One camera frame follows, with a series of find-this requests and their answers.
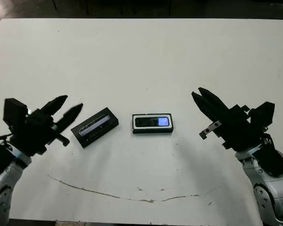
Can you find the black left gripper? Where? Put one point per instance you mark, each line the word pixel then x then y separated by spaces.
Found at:
pixel 35 134

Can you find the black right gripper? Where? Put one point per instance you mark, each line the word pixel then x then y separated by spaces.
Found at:
pixel 240 131

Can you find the black printed box lid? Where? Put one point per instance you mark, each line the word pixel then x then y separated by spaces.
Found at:
pixel 96 129

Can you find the slim black camera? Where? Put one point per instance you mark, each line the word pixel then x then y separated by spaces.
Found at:
pixel 148 122

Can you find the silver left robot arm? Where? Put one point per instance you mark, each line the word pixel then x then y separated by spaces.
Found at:
pixel 4 188

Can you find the black box with white insert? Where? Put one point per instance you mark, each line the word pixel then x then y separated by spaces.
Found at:
pixel 153 131

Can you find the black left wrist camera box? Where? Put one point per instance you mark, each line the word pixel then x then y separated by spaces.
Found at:
pixel 13 113

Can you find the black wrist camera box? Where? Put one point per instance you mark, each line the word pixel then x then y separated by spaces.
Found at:
pixel 13 113
pixel 263 115

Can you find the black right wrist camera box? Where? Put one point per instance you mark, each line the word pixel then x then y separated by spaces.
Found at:
pixel 263 115

